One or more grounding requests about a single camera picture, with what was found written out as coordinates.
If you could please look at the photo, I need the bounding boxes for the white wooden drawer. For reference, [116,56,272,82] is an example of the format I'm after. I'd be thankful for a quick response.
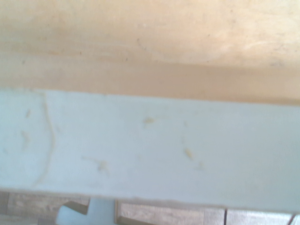
[0,0,300,225]

